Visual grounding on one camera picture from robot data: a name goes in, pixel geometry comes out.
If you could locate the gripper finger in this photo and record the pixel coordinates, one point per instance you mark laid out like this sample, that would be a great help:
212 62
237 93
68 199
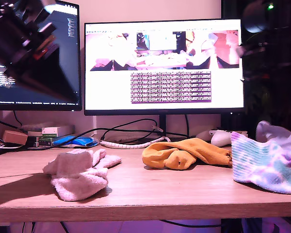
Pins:
53 75

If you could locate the pink fluffy sock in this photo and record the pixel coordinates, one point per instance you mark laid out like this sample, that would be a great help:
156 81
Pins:
72 161
80 187

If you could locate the orange sock with frilled cuff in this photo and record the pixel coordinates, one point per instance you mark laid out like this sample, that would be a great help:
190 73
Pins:
208 151

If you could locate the tie-dye sock with lettering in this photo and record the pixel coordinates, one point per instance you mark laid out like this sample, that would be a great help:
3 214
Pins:
252 160

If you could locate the white lavender sock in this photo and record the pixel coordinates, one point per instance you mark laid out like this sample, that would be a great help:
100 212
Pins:
276 132

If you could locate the dark monitor with code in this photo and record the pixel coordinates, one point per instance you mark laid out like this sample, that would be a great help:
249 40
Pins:
70 29

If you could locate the grey pouch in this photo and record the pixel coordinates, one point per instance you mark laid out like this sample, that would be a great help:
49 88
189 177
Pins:
36 126

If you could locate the large monitor with white screen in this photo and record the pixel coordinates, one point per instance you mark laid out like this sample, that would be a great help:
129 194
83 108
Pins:
106 92

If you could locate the white box with green label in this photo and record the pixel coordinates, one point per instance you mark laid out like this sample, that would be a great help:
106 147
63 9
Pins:
49 132

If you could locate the white upright strip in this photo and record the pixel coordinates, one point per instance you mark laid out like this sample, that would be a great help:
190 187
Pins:
94 123

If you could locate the stack of green boxes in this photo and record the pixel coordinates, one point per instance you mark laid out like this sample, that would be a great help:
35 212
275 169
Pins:
44 142

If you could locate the blue packet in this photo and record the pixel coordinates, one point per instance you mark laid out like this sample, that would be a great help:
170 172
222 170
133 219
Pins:
72 141

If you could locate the black monitor stand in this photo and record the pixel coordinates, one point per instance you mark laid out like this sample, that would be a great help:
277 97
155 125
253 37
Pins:
162 121

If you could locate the white game controller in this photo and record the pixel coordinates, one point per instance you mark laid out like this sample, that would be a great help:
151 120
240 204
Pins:
220 139

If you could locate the arm camera box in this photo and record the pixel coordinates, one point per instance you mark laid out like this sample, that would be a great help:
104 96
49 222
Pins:
242 51
48 8

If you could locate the black table frame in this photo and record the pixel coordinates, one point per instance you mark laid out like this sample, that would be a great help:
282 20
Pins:
231 227

